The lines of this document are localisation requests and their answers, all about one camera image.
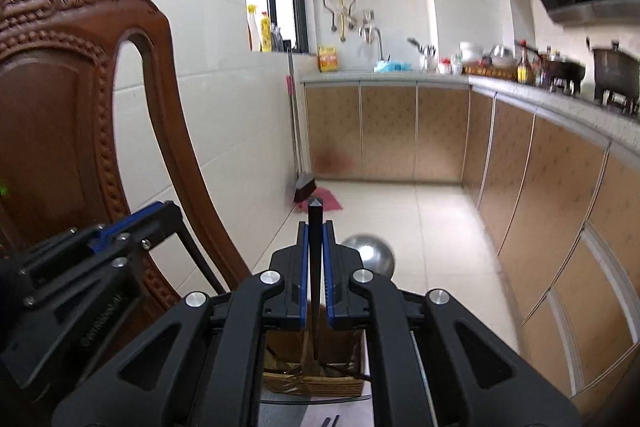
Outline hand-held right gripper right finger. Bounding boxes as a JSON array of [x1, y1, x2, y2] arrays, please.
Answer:
[[322, 219, 586, 427]]

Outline cup of kitchen utensils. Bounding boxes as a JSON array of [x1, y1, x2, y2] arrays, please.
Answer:
[[407, 38, 438, 72]]

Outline white spray bottle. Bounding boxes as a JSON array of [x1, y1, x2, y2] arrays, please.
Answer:
[[246, 4, 262, 52]]

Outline metal fork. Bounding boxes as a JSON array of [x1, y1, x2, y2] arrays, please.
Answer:
[[272, 354, 308, 395]]

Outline dark cooking pot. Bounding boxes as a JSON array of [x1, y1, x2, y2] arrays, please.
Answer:
[[587, 38, 640, 115]]

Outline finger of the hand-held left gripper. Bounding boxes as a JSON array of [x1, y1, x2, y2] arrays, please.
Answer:
[[20, 239, 151, 308], [20, 201, 183, 279]]

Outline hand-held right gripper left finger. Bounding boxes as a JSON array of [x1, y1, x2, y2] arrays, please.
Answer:
[[52, 221, 311, 427]]

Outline yellow box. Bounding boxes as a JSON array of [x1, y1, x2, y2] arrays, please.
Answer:
[[318, 46, 341, 72]]

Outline pink dustpan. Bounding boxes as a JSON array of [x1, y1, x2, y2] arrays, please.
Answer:
[[295, 187, 345, 214]]

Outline sauce bottles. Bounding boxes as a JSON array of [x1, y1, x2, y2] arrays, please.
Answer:
[[516, 39, 533, 84]]

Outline woven tray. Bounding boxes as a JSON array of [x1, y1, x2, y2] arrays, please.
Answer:
[[462, 64, 518, 80]]

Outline metal ladle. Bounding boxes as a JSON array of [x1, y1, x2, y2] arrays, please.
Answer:
[[344, 233, 397, 280]]

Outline wooden utensil holder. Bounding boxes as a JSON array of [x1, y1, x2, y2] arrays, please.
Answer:
[[261, 297, 367, 399]]

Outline speckled kitchen countertop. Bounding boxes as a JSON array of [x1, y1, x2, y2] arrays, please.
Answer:
[[301, 69, 640, 158]]

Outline black wok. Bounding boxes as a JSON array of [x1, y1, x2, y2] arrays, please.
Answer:
[[530, 49, 587, 95]]

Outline carved wooden chair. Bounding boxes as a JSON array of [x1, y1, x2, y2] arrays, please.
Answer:
[[0, 0, 251, 427]]

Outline metal kitchen faucet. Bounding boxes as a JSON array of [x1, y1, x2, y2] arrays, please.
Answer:
[[359, 24, 386, 62]]

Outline stack of metal bowls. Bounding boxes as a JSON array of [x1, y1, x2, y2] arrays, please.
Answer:
[[460, 41, 516, 68]]

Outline slim black chopstick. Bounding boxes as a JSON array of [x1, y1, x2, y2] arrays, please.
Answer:
[[306, 197, 325, 360]]

